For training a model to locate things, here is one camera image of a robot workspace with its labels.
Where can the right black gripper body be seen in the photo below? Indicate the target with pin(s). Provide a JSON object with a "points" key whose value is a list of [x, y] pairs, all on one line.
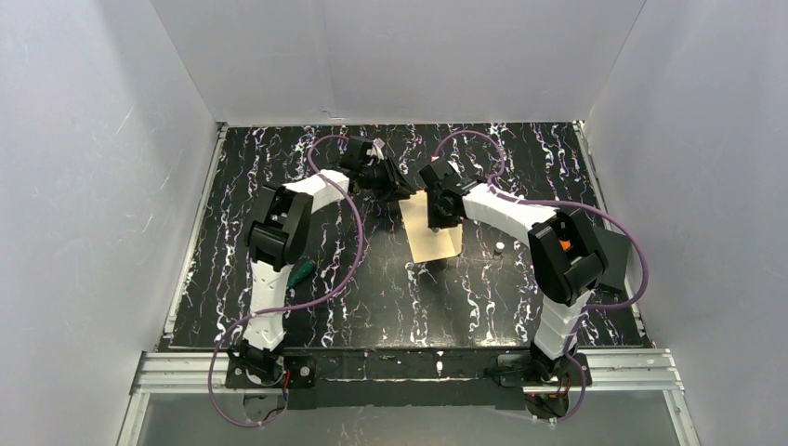
{"points": [[440, 217]]}

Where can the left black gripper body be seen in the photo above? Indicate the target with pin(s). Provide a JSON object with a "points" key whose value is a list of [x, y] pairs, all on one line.
{"points": [[389, 179]]}

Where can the cream envelope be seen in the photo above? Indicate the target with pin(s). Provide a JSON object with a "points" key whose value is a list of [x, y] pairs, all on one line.
{"points": [[425, 243]]}

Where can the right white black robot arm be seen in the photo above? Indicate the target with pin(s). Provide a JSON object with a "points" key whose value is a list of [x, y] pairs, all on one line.
{"points": [[567, 257]]}

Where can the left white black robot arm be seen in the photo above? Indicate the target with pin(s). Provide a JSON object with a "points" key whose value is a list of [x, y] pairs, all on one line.
{"points": [[277, 230]]}

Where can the black flat box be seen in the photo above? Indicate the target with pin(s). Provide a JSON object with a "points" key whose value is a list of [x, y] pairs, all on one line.
{"points": [[616, 247]]}

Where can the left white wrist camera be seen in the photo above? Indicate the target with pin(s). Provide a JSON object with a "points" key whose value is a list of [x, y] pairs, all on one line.
{"points": [[375, 150]]}

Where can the green handled screwdriver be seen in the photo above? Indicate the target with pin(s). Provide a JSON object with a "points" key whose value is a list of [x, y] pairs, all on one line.
{"points": [[301, 273]]}

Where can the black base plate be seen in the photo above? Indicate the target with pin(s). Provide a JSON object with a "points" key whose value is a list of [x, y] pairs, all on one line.
{"points": [[506, 378]]}

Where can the aluminium frame rail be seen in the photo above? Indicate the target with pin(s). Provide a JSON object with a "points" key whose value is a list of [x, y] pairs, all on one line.
{"points": [[606, 369]]}

